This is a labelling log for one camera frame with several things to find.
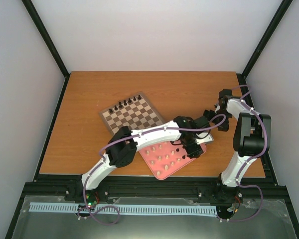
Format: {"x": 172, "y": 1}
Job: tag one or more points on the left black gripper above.
{"x": 193, "y": 152}

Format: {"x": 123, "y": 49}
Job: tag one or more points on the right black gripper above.
{"x": 224, "y": 126}

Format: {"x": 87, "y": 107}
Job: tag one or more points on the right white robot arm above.
{"x": 251, "y": 138}

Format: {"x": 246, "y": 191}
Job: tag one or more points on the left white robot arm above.
{"x": 121, "y": 149}

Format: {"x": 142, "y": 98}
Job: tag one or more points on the wooden chess board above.
{"x": 140, "y": 114}

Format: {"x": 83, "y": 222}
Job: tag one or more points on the pink plastic tray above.
{"x": 175, "y": 162}

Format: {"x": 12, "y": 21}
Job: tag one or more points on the right black corner post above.
{"x": 274, "y": 23}

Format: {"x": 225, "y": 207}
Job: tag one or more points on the black corner post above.
{"x": 274, "y": 23}
{"x": 34, "y": 15}

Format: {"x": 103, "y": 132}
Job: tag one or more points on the light blue cable duct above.
{"x": 130, "y": 210}

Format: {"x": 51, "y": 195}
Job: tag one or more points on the black aluminium frame rail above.
{"x": 202, "y": 190}

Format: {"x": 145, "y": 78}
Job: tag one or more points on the left black corner post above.
{"x": 34, "y": 15}

